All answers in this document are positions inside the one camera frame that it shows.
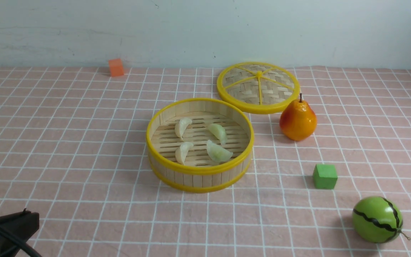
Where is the orange yellow toy pear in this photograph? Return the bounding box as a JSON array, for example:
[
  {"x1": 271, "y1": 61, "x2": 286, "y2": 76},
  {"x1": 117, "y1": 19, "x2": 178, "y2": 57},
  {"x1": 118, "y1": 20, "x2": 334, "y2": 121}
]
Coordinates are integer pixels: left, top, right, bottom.
[{"x1": 279, "y1": 93, "x2": 318, "y2": 141}]

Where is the green foam cube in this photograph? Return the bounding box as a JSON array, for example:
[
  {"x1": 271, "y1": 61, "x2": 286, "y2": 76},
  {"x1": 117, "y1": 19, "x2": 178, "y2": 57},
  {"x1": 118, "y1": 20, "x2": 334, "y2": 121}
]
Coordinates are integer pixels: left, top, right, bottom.
[{"x1": 313, "y1": 164, "x2": 338, "y2": 190}]

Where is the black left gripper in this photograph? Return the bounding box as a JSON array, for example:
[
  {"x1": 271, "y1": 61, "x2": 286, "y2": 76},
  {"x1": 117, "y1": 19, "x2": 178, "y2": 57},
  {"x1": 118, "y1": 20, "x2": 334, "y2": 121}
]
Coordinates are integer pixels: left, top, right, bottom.
[{"x1": 0, "y1": 209, "x2": 40, "y2": 257}]

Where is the green toy watermelon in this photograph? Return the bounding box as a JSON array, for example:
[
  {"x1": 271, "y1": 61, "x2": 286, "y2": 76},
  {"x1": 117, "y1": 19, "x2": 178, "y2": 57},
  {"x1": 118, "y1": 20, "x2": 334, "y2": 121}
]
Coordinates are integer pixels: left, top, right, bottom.
[{"x1": 352, "y1": 196, "x2": 411, "y2": 244}]

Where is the orange foam cube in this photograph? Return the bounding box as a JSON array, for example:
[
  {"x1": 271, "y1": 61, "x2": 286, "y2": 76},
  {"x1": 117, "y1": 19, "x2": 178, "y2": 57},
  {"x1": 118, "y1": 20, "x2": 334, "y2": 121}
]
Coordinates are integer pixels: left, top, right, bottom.
[{"x1": 108, "y1": 58, "x2": 125, "y2": 77}]

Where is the pink checkered tablecloth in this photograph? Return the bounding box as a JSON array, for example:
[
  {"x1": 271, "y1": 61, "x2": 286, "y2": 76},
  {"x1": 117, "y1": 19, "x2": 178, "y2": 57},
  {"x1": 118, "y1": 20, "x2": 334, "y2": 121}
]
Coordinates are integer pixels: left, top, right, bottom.
[{"x1": 0, "y1": 66, "x2": 411, "y2": 257}]

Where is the white dumpling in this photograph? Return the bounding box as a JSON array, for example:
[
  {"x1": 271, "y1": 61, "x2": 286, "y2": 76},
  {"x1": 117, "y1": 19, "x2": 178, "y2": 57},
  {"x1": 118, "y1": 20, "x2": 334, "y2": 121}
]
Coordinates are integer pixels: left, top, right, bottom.
[
  {"x1": 176, "y1": 142, "x2": 194, "y2": 165},
  {"x1": 174, "y1": 117, "x2": 193, "y2": 141}
]

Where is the woven bamboo steamer lid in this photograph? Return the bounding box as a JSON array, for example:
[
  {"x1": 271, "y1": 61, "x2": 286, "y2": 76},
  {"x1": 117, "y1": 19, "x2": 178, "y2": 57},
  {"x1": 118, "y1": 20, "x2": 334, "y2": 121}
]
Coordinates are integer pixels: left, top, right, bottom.
[{"x1": 216, "y1": 62, "x2": 300, "y2": 115}]

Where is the greenish dumpling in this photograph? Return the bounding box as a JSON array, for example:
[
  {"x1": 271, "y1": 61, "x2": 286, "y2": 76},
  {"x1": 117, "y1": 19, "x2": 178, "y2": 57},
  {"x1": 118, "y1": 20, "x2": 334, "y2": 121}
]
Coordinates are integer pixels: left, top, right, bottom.
[
  {"x1": 207, "y1": 140, "x2": 233, "y2": 163},
  {"x1": 207, "y1": 123, "x2": 227, "y2": 145}
]

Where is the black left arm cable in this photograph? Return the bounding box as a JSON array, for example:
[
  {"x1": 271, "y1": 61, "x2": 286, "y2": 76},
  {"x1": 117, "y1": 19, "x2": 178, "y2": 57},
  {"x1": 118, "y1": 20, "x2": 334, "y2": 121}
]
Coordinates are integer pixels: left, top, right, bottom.
[{"x1": 0, "y1": 216, "x2": 42, "y2": 257}]

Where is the bamboo steamer tray yellow rim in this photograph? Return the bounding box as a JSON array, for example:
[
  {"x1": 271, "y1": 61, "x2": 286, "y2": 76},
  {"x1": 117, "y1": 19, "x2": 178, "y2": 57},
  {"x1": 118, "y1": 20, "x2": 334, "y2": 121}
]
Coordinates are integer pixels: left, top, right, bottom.
[{"x1": 146, "y1": 98, "x2": 255, "y2": 193}]

